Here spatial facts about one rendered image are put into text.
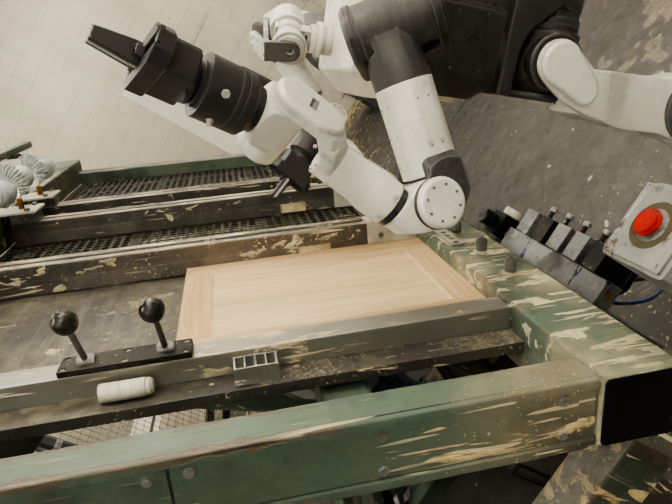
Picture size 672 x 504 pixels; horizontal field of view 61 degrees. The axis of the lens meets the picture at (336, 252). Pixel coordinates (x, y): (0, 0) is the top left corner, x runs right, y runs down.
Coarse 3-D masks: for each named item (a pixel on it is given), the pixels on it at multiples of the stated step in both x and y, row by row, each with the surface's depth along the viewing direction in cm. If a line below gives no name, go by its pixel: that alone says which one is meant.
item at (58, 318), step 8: (56, 312) 80; (64, 312) 80; (72, 312) 81; (56, 320) 79; (64, 320) 79; (72, 320) 80; (56, 328) 79; (64, 328) 79; (72, 328) 80; (72, 336) 83; (80, 344) 85; (80, 352) 86; (80, 360) 88; (88, 360) 88
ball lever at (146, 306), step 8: (144, 304) 81; (152, 304) 81; (160, 304) 82; (144, 312) 81; (152, 312) 81; (160, 312) 82; (144, 320) 82; (152, 320) 81; (160, 328) 86; (160, 336) 87; (160, 344) 90; (168, 344) 90; (160, 352) 89
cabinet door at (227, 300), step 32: (288, 256) 137; (320, 256) 135; (352, 256) 134; (384, 256) 133; (416, 256) 130; (192, 288) 122; (224, 288) 122; (256, 288) 120; (288, 288) 119; (320, 288) 118; (352, 288) 116; (384, 288) 115; (416, 288) 114; (448, 288) 112; (192, 320) 107; (224, 320) 107; (256, 320) 106; (288, 320) 105; (320, 320) 103
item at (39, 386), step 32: (352, 320) 97; (384, 320) 96; (416, 320) 95; (448, 320) 96; (480, 320) 97; (192, 352) 91; (224, 352) 90; (256, 352) 91; (288, 352) 92; (320, 352) 93; (352, 352) 94; (0, 384) 86; (32, 384) 86; (64, 384) 86; (96, 384) 87; (160, 384) 89
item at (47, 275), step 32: (320, 224) 142; (352, 224) 140; (64, 256) 133; (96, 256) 131; (128, 256) 131; (160, 256) 133; (192, 256) 134; (224, 256) 136; (256, 256) 137; (0, 288) 128; (32, 288) 129; (64, 288) 131
